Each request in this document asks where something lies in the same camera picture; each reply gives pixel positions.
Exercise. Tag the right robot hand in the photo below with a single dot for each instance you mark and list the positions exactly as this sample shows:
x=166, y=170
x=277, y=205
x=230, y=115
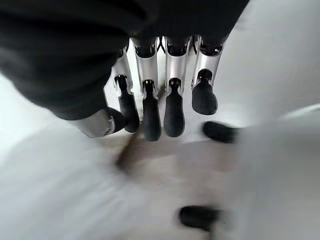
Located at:
x=62, y=50

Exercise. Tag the dark robot foot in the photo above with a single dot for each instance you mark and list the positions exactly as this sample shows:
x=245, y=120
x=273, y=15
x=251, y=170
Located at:
x=200, y=218
x=220, y=131

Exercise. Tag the white bed sheet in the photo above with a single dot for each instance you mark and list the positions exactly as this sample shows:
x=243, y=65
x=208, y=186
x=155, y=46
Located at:
x=62, y=190

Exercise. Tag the right dark robot foot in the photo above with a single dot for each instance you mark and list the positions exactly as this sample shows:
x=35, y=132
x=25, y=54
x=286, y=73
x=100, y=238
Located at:
x=220, y=131

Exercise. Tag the left dark robot foot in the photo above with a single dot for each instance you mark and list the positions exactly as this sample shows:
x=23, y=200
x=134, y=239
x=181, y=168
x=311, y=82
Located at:
x=200, y=218

